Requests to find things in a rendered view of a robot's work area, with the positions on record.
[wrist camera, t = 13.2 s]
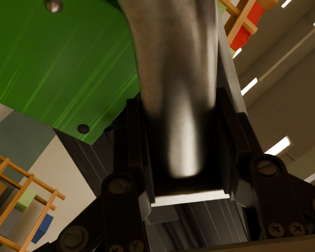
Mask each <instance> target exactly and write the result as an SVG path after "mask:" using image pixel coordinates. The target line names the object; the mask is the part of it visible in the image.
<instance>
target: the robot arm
mask: <svg viewBox="0 0 315 252"><path fill-rule="evenodd" d="M126 106H127V126H126V127H118V128H114V140H113V173H111V174H110V175H108V176H107V177H106V178H105V179H104V180H103V182H102V184H101V194H100V195H99V196H98V197H97V198H96V199H95V200H94V201H93V202H92V203H91V204H90V205H88V206H87V207H86V208H85V209H84V210H83V211H82V212H81V213H80V214H79V215H78V216H77V217H76V218H75V219H74V220H73V221H71V222H70V223H69V224H68V225H67V226H66V227H65V228H64V229H63V230H62V231H61V233H60V234H59V235H58V238H57V239H56V240H55V241H53V242H51V243H49V242H47V243H45V244H43V245H42V246H40V247H38V248H37V249H35V250H33V251H32V252H150V246H149V241H148V235H147V230H146V224H145V218H146V217H147V216H148V215H149V214H150V213H151V211H152V206H151V204H155V203H156V201H155V190H154V180H153V169H152V160H151V154H150V147H149V141H148V135H147V129H146V123H145V117H144V111H143V105H142V101H141V100H139V99H138V98H130V99H127V100H126ZM213 157H214V160H215V163H216V167H217V171H218V174H219V178H220V181H221V185H222V188H223V191H224V194H225V195H227V194H228V195H229V198H230V201H235V202H236V203H238V204H240V205H241V206H242V213H243V218H244V223H245V228H246V233H247V238H248V241H247V242H239V243H230V244H222V245H214V246H207V247H199V248H191V249H183V250H176V251H168V252H315V185H312V184H310V183H308V182H306V181H304V180H302V179H300V178H298V177H296V176H294V175H292V174H290V173H288V171H287V168H286V165H285V164H284V162H283V161H282V160H281V159H280V158H279V157H277V156H275V155H273V154H270V153H264V152H263V150H262V148H261V146H260V143H259V141H258V139H257V137H256V134H255V132H254V130H253V128H252V125H251V123H250V121H249V119H248V116H247V114H246V113H245V112H236V111H235V108H234V106H233V103H232V101H231V99H230V96H229V94H228V91H227V89H226V87H225V86H224V87H216V100H215V125H214V150H213Z"/></svg>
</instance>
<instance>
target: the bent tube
mask: <svg viewBox="0 0 315 252"><path fill-rule="evenodd" d="M117 2H118V4H119V6H120V8H121V11H122V13H123V16H124V18H125V21H126V24H127V27H128V30H129V33H130V37H131V41H132V46H133V52H134V58H135V64H136V70H137V76H138V82H139V89H140V95H141V101H142V107H143V113H144V119H145V125H146V132H147V138H148V144H149V150H150V156H151V163H152V174H153V184H154V195H155V203H152V204H151V207H157V206H166V205H174V204H183V203H192V202H200V201H209V200H218V199H226V198H230V197H229V194H225V193H224V190H223V187H222V183H221V180H220V176H219V173H218V169H217V166H216V162H215V159H214V137H215V112H216V87H217V62H218V27H219V26H218V9H217V1H216V0H117Z"/></svg>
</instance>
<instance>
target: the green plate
mask: <svg viewBox="0 0 315 252"><path fill-rule="evenodd" d="M61 1H62V3H63V9H62V11H61V12H60V13H57V14H54V13H50V12H49V11H48V10H47V9H46V7H45V4H44V2H45V0H0V104H2V105H4V106H7V107H9V108H11V109H13V110H15V111H18V112H20V113H22V114H24V115H26V116H28V117H31V118H33V119H35V120H37V121H39V122H41V123H44V124H46V125H48V126H50V127H52V128H54V129H57V130H59V131H61V132H63V133H65V134H67V135H70V136H72V137H74V138H76V139H78V140H80V141H83V142H85V143H87V144H89V145H92V144H93V143H94V142H95V141H96V140H97V139H98V138H99V137H100V135H101V134H102V133H103V132H104V129H105V128H107V127H108V126H109V125H110V124H111V123H112V122H113V121H114V120H115V118H116V117H117V116H118V115H119V114H120V113H121V112H122V111H123V109H124V108H125V107H126V106H127V99H133V98H134V97H135V96H136V95H137V94H138V92H139V91H140V86H139V80H138V74H137V68H136V61H135V55H134V49H133V44H132V39H131V35H130V32H129V29H128V26H127V23H126V20H125V17H124V15H123V12H122V10H121V8H120V6H119V4H118V2H117V1H116V0H61Z"/></svg>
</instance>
